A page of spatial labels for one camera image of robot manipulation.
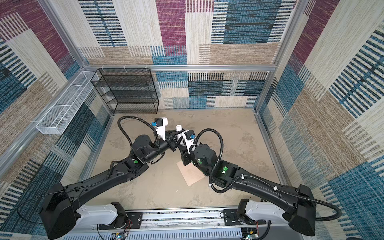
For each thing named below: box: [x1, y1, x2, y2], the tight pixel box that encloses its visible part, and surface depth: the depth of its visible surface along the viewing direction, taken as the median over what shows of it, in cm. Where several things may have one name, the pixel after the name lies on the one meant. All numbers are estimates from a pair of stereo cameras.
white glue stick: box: [176, 124, 183, 132], surface depth 68 cm
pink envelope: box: [176, 161, 206, 187], surface depth 89 cm
